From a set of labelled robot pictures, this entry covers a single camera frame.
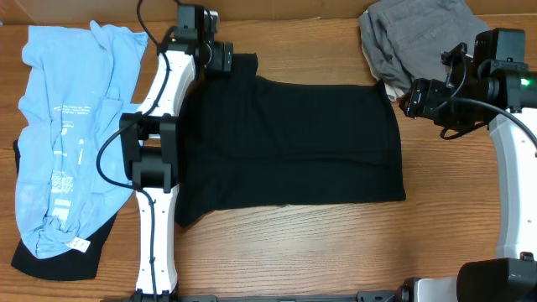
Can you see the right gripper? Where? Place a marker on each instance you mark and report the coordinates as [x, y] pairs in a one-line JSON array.
[[415, 98]]

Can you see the black garment under pile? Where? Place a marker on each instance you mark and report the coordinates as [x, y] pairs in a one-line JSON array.
[[69, 266]]

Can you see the folded white garment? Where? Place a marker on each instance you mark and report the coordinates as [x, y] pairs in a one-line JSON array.
[[379, 54]]

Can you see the light blue t-shirt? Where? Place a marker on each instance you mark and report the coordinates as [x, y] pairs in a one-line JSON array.
[[71, 178]]

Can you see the folded grey trousers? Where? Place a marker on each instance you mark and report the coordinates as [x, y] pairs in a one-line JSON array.
[[419, 30]]

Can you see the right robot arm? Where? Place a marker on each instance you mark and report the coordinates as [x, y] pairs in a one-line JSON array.
[[493, 88]]

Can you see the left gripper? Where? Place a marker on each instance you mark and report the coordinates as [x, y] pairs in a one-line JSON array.
[[221, 57]]

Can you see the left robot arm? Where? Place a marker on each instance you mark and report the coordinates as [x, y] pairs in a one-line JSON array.
[[151, 147]]

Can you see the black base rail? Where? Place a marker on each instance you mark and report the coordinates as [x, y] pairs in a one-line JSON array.
[[285, 298]]

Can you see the black t-shirt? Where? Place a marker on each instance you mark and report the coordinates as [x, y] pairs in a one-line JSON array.
[[247, 141]]

